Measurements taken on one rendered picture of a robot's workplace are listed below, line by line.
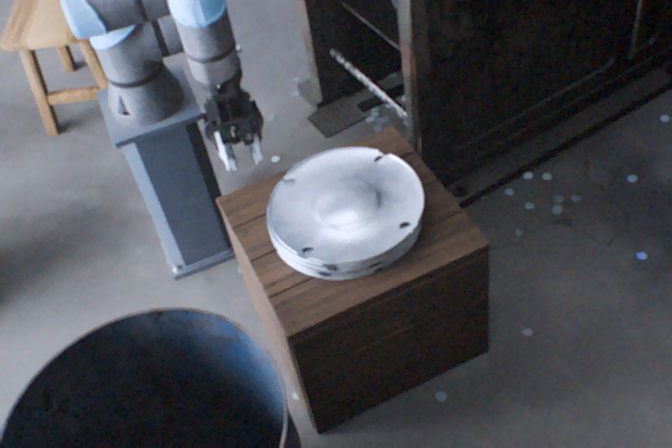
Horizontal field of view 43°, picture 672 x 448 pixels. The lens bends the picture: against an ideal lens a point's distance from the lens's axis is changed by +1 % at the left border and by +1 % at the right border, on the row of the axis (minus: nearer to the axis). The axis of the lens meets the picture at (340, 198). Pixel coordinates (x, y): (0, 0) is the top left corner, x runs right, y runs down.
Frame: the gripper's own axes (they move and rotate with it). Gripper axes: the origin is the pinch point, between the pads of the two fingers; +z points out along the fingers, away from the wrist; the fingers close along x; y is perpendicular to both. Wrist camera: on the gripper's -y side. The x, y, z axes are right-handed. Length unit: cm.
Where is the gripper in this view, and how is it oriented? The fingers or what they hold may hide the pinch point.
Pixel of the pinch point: (243, 157)
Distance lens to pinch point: 144.5
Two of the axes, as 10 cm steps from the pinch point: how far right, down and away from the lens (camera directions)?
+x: 9.6, -2.7, 0.9
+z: 1.3, 6.9, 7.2
